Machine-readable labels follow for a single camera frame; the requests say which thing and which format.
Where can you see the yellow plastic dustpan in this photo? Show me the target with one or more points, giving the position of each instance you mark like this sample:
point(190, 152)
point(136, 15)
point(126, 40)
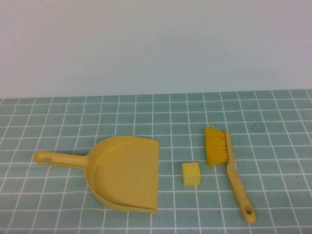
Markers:
point(126, 170)

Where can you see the small yellow foam cube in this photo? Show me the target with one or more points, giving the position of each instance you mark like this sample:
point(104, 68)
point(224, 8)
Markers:
point(191, 175)

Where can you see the yellow hand brush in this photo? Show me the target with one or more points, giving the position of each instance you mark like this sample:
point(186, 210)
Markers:
point(217, 148)

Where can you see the green white-grid tablecloth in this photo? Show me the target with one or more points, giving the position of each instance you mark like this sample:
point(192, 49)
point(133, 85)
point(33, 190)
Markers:
point(73, 122)

